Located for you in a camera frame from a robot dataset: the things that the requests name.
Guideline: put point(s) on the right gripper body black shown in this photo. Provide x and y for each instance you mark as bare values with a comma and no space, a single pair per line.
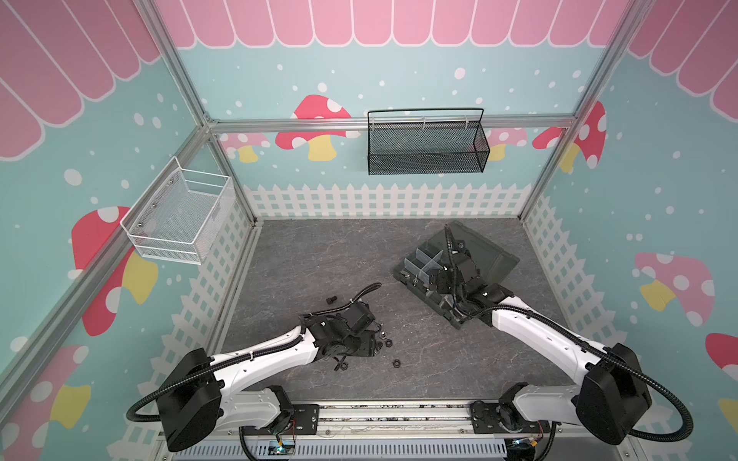
445,282

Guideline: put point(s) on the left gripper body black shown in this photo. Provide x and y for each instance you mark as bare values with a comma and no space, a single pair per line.
362,346

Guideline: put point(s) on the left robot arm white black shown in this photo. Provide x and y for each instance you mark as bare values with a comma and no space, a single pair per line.
207,393

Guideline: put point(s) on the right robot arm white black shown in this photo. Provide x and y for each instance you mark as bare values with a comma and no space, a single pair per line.
609,393

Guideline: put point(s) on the dark green compartment organizer box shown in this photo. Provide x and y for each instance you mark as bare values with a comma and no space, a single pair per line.
416,273

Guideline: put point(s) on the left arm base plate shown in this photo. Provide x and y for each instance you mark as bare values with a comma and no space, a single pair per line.
297,419

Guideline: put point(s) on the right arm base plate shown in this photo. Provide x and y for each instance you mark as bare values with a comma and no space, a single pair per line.
503,418

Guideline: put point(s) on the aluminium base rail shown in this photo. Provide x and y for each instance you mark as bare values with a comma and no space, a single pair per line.
392,418

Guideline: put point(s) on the white slotted cable duct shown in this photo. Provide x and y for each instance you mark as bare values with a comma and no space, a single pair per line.
380,449

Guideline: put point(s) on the black wire mesh basket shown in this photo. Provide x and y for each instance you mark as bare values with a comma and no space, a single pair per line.
426,141

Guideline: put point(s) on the white wire mesh basket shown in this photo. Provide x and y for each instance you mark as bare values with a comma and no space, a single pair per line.
178,218

